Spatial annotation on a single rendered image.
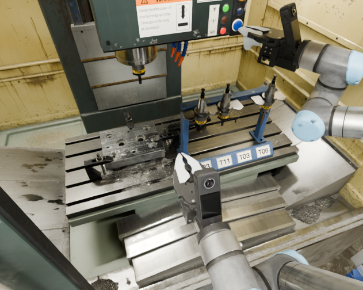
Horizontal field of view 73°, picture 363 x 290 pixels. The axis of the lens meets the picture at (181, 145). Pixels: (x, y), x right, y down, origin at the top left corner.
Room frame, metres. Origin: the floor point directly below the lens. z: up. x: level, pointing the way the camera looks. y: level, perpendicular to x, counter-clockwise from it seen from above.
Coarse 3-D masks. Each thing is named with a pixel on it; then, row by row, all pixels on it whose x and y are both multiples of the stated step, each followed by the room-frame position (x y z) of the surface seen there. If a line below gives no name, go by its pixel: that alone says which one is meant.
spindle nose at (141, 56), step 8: (136, 48) 0.82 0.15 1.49; (144, 48) 0.83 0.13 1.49; (152, 48) 0.86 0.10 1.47; (120, 56) 0.84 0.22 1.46; (128, 56) 0.82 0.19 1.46; (136, 56) 0.82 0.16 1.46; (144, 56) 0.83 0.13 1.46; (152, 56) 0.86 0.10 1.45; (128, 64) 0.83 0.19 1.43; (136, 64) 0.82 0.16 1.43; (144, 64) 0.84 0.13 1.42
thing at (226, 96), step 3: (225, 90) 0.87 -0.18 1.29; (225, 93) 0.85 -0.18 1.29; (228, 93) 0.85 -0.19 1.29; (225, 96) 0.85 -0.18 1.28; (228, 96) 0.85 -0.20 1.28; (222, 99) 0.85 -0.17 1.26; (225, 99) 0.84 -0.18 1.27; (228, 99) 0.84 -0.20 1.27; (222, 102) 0.85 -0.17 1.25; (225, 102) 0.84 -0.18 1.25; (228, 102) 0.84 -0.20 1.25; (222, 105) 0.84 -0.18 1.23; (225, 105) 0.84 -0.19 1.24; (228, 105) 0.84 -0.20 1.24
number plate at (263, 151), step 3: (258, 147) 0.86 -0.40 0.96; (261, 147) 0.87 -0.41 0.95; (264, 147) 0.87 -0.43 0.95; (267, 147) 0.87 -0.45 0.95; (258, 150) 0.85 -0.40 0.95; (261, 150) 0.86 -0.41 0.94; (264, 150) 0.86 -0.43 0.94; (267, 150) 0.86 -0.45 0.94; (258, 153) 0.84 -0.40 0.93; (261, 153) 0.85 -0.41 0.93; (264, 153) 0.85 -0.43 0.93; (267, 153) 0.85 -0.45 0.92; (258, 156) 0.83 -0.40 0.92; (261, 156) 0.84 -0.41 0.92
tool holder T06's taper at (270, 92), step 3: (270, 84) 0.92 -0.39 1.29; (273, 84) 0.92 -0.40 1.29; (270, 87) 0.92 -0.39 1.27; (273, 87) 0.92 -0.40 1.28; (267, 90) 0.93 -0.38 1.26; (270, 90) 0.91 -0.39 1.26; (273, 90) 0.91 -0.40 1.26; (267, 93) 0.92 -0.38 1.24; (270, 93) 0.91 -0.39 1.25; (273, 93) 0.91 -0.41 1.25; (267, 96) 0.91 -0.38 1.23; (270, 96) 0.91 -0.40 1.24; (273, 96) 0.91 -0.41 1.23
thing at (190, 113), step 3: (183, 111) 0.83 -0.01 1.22; (186, 111) 0.83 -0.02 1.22; (189, 111) 0.83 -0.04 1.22; (192, 111) 0.83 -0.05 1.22; (183, 114) 0.81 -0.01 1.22; (186, 114) 0.81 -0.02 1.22; (189, 114) 0.81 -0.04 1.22; (192, 114) 0.81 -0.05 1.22; (186, 117) 0.79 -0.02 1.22; (189, 117) 0.79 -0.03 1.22; (192, 117) 0.79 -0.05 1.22; (195, 117) 0.79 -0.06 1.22; (189, 120) 0.77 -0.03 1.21; (192, 120) 0.77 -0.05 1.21
